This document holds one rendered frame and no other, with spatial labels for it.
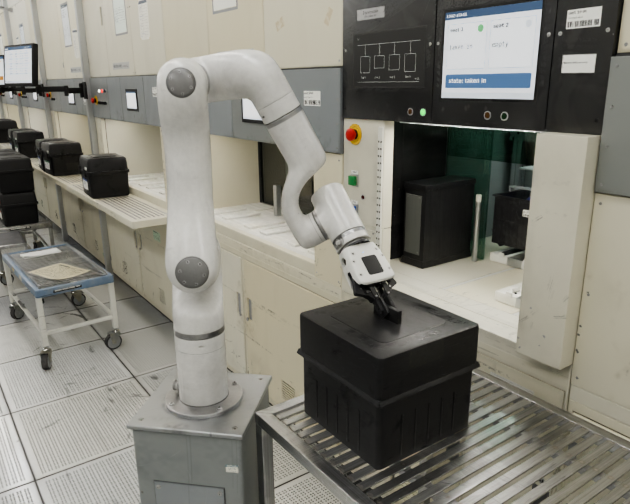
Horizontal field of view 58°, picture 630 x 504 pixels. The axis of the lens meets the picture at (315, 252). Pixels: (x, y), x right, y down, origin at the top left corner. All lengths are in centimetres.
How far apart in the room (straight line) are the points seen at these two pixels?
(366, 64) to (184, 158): 78
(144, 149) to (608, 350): 380
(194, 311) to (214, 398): 23
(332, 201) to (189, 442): 64
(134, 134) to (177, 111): 340
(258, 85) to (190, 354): 62
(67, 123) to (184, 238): 480
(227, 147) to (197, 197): 196
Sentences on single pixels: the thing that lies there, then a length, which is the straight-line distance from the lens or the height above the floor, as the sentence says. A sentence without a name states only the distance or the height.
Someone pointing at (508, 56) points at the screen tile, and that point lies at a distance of 149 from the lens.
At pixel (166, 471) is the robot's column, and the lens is 149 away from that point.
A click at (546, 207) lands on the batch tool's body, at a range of 138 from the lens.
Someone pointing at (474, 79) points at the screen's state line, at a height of 152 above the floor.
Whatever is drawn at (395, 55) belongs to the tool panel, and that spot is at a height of 158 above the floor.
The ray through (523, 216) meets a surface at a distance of 212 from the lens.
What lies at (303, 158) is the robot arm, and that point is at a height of 135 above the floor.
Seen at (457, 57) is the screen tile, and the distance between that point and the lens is 159.
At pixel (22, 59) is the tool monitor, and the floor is 168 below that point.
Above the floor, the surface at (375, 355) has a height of 101.
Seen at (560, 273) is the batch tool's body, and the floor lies 110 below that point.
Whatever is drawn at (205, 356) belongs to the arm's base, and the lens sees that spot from 138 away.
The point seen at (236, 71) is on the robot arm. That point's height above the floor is 154.
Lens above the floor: 151
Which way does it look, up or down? 16 degrees down
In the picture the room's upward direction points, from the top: 1 degrees counter-clockwise
